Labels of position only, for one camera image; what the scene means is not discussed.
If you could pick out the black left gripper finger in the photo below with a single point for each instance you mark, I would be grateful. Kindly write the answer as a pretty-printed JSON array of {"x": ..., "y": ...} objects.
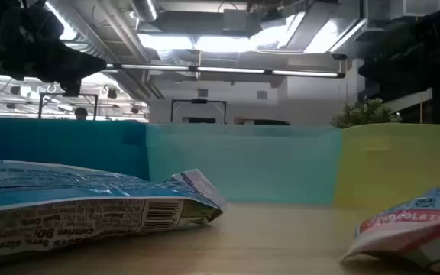
[{"x": 86, "y": 65}]

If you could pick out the blue granola bar barcode side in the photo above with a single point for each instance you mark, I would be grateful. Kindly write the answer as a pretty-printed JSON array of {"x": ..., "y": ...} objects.
[{"x": 71, "y": 214}]

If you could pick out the blue red-striped granola bar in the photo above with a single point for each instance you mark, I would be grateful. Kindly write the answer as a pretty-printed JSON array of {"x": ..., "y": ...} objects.
[{"x": 415, "y": 233}]

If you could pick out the person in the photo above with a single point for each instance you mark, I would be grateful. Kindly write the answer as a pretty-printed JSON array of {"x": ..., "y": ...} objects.
[{"x": 80, "y": 113}]

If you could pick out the white-flowered potted plant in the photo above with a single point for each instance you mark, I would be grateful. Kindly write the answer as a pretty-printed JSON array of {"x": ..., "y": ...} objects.
[{"x": 365, "y": 112}]

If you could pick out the dark blue plastic bin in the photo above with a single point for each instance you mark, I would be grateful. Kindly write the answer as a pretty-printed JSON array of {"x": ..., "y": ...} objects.
[{"x": 59, "y": 149}]

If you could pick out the yellow plastic bin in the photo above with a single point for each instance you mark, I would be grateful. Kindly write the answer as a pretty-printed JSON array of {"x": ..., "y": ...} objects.
[{"x": 399, "y": 164}]

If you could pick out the overhead light bar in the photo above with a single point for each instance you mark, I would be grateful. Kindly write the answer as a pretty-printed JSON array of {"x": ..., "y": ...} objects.
[{"x": 227, "y": 70}]

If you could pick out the teal plastic bin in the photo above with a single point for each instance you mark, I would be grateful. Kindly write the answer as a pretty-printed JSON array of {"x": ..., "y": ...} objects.
[{"x": 243, "y": 164}]

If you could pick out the silver ceiling duct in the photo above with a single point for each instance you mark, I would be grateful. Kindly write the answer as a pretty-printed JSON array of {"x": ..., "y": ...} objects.
[{"x": 145, "y": 7}]

